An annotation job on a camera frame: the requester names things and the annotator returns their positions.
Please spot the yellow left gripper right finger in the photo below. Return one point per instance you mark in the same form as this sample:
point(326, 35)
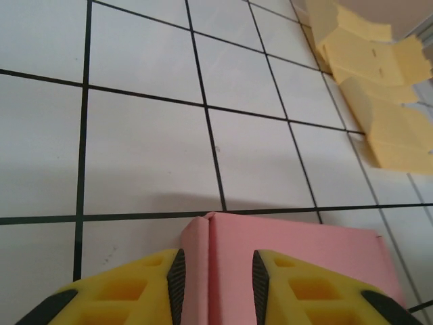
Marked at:
point(304, 291)

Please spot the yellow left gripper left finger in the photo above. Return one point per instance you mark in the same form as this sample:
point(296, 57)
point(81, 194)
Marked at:
point(128, 287)

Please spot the pink paper box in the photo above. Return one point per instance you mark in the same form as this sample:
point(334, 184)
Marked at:
point(230, 243)

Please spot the yellow paper box sheet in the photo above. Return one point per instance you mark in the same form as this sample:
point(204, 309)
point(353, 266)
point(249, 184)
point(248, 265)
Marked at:
point(372, 67)

